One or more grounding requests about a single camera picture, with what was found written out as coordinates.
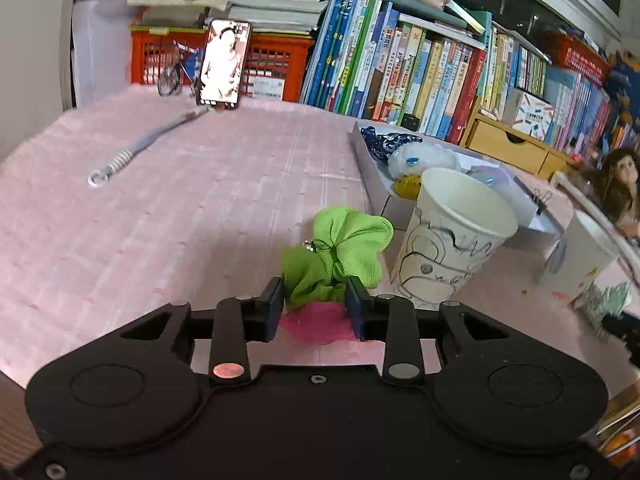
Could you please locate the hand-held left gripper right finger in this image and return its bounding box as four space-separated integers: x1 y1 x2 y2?
344 276 513 387

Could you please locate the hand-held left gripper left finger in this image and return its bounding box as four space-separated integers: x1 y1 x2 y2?
120 276 286 388

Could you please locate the magenta scrunchie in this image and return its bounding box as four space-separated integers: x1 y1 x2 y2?
278 301 358 346

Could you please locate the green scrunchie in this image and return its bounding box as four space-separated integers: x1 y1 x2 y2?
280 204 396 310

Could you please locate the yellow glittery scrunchie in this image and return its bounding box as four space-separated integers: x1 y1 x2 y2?
391 174 424 202

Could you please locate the grey cardboard box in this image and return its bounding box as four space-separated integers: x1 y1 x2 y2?
348 120 567 254

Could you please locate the paper cup with black drawing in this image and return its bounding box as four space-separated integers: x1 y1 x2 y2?
388 167 520 311

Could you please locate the pink tablecloth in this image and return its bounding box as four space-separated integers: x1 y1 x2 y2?
0 85 640 391

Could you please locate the blue patterned scrunchie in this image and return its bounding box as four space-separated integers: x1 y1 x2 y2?
360 125 427 164

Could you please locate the black binder clip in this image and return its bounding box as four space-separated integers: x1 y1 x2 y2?
529 186 554 218

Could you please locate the wooden desk drawer organizer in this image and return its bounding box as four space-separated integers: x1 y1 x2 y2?
459 109 577 179

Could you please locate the white paper cup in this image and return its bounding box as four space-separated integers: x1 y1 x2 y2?
536 209 622 289

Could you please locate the row of upright books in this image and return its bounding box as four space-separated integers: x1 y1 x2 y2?
299 0 640 157

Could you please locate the green patterned crumpled paper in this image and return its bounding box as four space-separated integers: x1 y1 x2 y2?
569 281 637 327

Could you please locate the red plastic crate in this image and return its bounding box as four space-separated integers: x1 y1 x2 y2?
130 27 316 103

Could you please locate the smartphone with lit screen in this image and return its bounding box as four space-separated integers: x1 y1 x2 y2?
195 18 254 110

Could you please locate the miniature bicycle model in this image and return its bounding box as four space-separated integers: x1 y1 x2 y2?
156 41 202 98

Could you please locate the white printed carton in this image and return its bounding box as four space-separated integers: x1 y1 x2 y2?
501 86 557 142

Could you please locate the brown-haired doll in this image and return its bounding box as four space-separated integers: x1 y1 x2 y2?
591 146 640 239

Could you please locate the translucent plastic storage box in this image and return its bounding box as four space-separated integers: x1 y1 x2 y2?
71 0 134 109

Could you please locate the red plastic basket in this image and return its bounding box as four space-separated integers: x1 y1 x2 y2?
536 29 612 87

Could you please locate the grey coiled cable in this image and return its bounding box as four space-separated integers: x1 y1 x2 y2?
87 105 212 189

